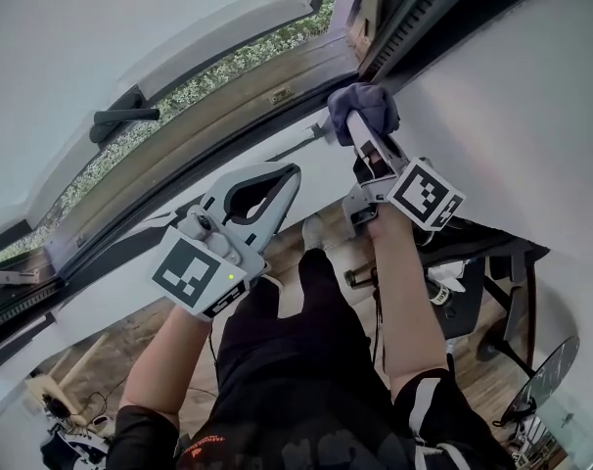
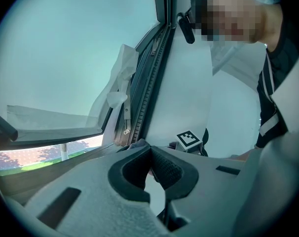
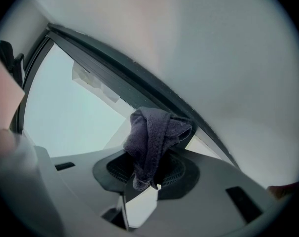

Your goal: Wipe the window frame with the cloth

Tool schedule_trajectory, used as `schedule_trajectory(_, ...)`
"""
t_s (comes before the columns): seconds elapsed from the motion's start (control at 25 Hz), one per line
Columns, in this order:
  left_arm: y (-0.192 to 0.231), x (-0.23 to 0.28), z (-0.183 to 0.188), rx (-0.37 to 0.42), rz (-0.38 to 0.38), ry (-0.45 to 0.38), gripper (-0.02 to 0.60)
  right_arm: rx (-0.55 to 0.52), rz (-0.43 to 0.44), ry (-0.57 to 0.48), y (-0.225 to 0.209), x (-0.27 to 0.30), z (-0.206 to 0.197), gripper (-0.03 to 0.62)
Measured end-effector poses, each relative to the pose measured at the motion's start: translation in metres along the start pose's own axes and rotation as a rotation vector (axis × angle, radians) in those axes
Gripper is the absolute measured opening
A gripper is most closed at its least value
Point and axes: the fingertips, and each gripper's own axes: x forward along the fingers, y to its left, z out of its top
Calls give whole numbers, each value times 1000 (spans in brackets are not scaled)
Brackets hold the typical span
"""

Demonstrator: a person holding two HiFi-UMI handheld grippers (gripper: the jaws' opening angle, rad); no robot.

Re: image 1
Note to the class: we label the black office chair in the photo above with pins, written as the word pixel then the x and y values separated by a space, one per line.
pixel 472 243

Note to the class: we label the person's right white shoe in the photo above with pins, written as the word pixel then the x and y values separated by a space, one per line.
pixel 313 230

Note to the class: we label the small metal striker plate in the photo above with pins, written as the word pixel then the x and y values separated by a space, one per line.
pixel 281 95

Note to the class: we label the person's right hand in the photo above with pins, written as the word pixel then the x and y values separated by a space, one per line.
pixel 375 162

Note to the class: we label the person's black t-shirt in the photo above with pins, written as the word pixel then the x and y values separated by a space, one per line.
pixel 301 438

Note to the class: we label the round black marble table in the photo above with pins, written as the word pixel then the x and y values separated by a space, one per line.
pixel 546 380

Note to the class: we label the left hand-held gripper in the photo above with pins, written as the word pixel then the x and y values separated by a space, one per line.
pixel 189 272

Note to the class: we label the person's black trousers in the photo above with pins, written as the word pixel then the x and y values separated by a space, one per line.
pixel 321 321

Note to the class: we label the light wooden table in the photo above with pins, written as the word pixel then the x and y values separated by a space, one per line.
pixel 47 399

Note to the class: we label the dark blue cleaning cloth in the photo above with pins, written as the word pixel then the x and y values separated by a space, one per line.
pixel 370 106

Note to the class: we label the dark window frame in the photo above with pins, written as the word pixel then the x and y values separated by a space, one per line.
pixel 203 125

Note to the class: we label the person's right forearm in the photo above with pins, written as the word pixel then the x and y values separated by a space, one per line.
pixel 404 301

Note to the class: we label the clutter of white devices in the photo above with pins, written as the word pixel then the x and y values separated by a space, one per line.
pixel 76 451

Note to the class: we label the white rag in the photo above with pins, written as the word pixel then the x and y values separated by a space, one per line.
pixel 445 272

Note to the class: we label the flowering green hedge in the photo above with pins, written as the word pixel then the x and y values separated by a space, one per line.
pixel 203 81

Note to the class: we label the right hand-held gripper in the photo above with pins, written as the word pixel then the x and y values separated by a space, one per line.
pixel 424 194

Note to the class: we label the person's left forearm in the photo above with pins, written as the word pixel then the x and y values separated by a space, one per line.
pixel 159 360

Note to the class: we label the glass window sash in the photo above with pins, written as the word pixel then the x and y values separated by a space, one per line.
pixel 81 42

